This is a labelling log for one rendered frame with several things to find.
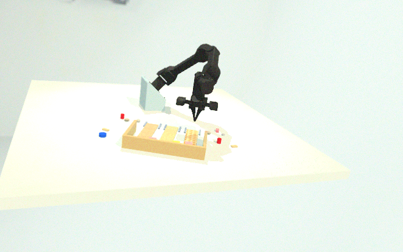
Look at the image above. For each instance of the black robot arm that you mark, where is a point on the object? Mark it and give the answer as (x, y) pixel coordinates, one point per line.
(204, 81)

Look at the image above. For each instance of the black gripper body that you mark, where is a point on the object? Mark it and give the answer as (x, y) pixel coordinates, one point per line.
(182, 100)

